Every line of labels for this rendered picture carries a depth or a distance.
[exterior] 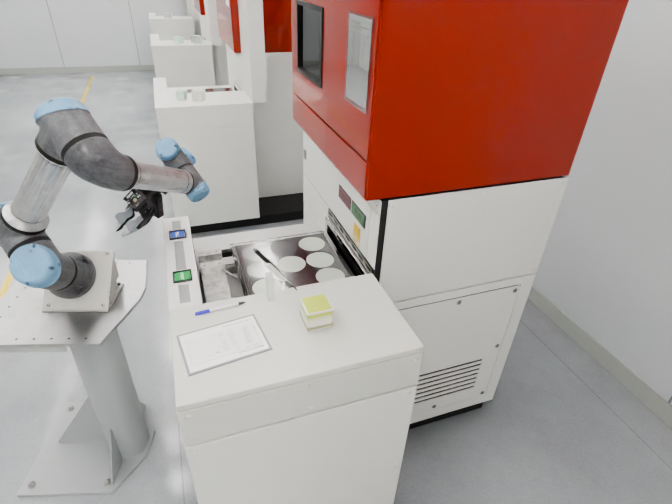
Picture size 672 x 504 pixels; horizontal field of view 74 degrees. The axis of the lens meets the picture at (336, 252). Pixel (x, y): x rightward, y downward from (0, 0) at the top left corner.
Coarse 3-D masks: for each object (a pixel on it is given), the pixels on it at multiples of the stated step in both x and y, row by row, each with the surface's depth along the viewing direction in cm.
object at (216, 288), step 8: (224, 272) 156; (208, 280) 152; (216, 280) 152; (224, 280) 152; (208, 288) 148; (216, 288) 148; (224, 288) 148; (208, 296) 144; (216, 296) 145; (224, 296) 145
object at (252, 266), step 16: (272, 240) 171; (288, 240) 171; (240, 256) 161; (256, 256) 161; (272, 256) 162; (304, 256) 162; (336, 256) 163; (256, 272) 153; (288, 272) 154; (304, 272) 154
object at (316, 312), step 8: (312, 296) 122; (320, 296) 122; (304, 304) 119; (312, 304) 119; (320, 304) 119; (328, 304) 120; (304, 312) 119; (312, 312) 117; (320, 312) 117; (328, 312) 118; (304, 320) 121; (312, 320) 118; (320, 320) 119; (328, 320) 120; (312, 328) 119; (320, 328) 120
